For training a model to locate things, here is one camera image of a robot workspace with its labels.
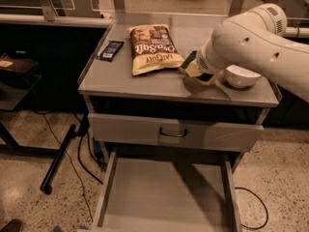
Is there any black floor cable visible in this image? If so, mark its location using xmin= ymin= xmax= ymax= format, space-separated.
xmin=32 ymin=109 xmax=108 ymax=220
xmin=234 ymin=187 xmax=269 ymax=230

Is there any sea salt chips bag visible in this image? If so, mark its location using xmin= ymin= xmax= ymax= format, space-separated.
xmin=126 ymin=24 xmax=183 ymax=76

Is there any black drawer handle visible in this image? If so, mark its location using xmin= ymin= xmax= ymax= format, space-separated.
xmin=159 ymin=128 xmax=187 ymax=138

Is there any grey drawer cabinet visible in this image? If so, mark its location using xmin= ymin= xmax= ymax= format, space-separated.
xmin=77 ymin=12 xmax=283 ymax=232

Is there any dark shoe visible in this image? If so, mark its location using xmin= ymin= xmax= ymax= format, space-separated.
xmin=0 ymin=218 xmax=22 ymax=232

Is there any white horizontal rail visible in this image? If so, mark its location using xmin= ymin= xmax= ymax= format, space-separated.
xmin=0 ymin=14 xmax=113 ymax=28

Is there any dark side table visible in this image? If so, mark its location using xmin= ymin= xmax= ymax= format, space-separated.
xmin=0 ymin=53 xmax=57 ymax=158

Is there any open middle drawer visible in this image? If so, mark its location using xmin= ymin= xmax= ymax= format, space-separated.
xmin=78 ymin=150 xmax=242 ymax=232

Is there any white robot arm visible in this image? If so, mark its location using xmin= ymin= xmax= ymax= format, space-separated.
xmin=185 ymin=4 xmax=309 ymax=102

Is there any black floor cable right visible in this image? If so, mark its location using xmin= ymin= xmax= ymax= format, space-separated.
xmin=234 ymin=187 xmax=269 ymax=230

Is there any closed top drawer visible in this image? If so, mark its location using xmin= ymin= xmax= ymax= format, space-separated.
xmin=88 ymin=113 xmax=264 ymax=152

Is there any white bowl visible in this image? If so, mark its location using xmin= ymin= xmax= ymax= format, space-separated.
xmin=224 ymin=65 xmax=262 ymax=88

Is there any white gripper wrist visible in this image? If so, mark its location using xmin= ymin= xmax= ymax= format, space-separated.
xmin=185 ymin=40 xmax=226 ymax=86

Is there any black floor cable left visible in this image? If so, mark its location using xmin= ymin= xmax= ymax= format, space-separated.
xmin=32 ymin=109 xmax=108 ymax=220

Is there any green sponge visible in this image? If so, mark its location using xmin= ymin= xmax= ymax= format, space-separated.
xmin=181 ymin=51 xmax=197 ymax=69

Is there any black stand leg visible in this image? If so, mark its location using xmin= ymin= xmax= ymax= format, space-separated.
xmin=40 ymin=125 xmax=75 ymax=195

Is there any blue snack bar wrapper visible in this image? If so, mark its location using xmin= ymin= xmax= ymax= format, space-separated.
xmin=97 ymin=41 xmax=124 ymax=62

